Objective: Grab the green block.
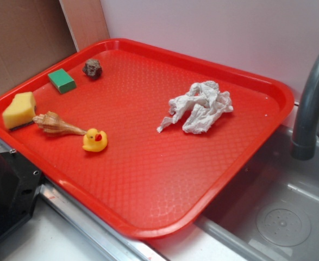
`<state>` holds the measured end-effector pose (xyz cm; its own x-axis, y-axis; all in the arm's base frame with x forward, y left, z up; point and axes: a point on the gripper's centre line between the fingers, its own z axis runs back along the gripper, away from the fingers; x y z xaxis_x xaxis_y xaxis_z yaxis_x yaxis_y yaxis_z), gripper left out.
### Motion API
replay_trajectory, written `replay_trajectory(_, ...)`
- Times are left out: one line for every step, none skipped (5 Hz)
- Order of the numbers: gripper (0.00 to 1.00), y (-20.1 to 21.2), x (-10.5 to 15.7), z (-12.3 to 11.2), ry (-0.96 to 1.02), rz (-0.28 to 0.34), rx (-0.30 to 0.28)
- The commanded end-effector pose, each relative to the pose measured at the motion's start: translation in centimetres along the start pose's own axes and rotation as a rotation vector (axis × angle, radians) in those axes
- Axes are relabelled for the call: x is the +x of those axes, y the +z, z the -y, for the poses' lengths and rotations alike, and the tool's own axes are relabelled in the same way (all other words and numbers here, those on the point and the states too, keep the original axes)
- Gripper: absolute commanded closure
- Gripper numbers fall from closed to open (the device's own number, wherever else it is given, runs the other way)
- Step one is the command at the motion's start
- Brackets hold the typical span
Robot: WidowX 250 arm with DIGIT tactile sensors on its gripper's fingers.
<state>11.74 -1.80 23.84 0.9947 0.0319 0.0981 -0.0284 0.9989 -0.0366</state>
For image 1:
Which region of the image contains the green rectangular block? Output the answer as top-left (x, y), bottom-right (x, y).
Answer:
top-left (48, 69), bottom-right (77, 94)

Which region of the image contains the red plastic tray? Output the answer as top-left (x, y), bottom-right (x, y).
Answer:
top-left (0, 39), bottom-right (294, 239)

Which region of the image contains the crumpled white paper towel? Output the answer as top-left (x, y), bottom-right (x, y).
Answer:
top-left (157, 80), bottom-right (234, 134)

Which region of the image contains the yellow rubber duck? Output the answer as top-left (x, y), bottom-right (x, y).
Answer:
top-left (82, 128), bottom-right (108, 152)

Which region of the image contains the brown rock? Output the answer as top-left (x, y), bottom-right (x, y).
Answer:
top-left (82, 59), bottom-right (103, 80)

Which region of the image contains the brown spiral seashell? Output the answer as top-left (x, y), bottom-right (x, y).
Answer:
top-left (33, 111), bottom-right (87, 136)

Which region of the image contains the yellow sponge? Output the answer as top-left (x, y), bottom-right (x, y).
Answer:
top-left (2, 92), bottom-right (36, 130)

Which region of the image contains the grey curved faucet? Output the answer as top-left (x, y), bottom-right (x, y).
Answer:
top-left (291, 55), bottom-right (319, 160)

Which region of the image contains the grey sink basin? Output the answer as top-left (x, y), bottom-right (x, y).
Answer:
top-left (196, 112), bottom-right (319, 260)

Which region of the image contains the black box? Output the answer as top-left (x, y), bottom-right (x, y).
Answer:
top-left (0, 151), bottom-right (43, 242)

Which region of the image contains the brown cardboard panel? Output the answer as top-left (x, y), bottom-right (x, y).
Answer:
top-left (0, 1), bottom-right (76, 95)

